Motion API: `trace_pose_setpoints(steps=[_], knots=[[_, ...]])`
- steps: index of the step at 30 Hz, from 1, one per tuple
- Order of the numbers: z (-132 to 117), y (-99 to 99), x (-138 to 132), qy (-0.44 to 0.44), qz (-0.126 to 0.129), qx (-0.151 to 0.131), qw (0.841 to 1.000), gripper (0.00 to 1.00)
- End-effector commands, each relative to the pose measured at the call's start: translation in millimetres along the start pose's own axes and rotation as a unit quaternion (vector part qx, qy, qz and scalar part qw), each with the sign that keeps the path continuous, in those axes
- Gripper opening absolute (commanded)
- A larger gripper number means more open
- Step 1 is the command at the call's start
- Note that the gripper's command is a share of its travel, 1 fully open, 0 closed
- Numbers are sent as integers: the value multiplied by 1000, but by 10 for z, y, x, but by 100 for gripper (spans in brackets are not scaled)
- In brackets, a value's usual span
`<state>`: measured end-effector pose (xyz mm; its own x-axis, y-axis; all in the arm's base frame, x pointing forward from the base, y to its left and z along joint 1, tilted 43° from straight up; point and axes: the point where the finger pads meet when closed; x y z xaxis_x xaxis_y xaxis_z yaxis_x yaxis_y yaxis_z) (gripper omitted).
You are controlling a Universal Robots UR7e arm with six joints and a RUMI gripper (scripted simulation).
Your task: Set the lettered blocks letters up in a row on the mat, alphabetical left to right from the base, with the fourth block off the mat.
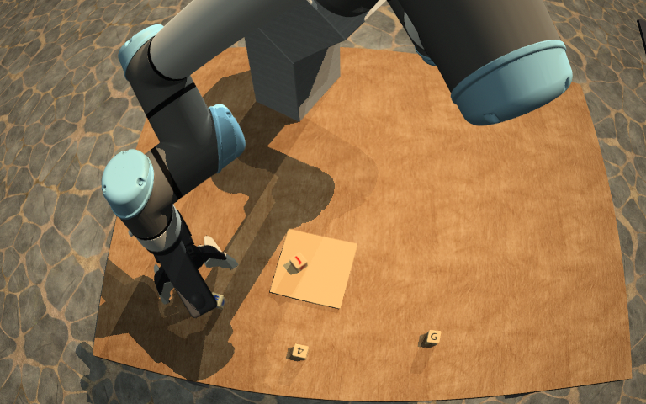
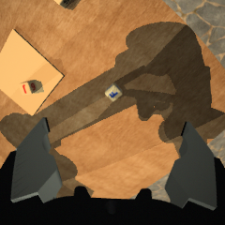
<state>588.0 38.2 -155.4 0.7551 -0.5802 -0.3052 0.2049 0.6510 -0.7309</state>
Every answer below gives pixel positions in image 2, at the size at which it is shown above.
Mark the light orange mat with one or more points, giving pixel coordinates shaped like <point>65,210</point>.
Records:
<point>20,62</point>

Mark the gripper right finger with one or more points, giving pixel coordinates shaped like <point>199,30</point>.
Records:
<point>196,182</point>

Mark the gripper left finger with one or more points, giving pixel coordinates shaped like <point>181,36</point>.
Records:
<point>29,176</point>

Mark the beige letter block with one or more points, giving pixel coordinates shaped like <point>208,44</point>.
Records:
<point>62,3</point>
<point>113,92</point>
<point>28,87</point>

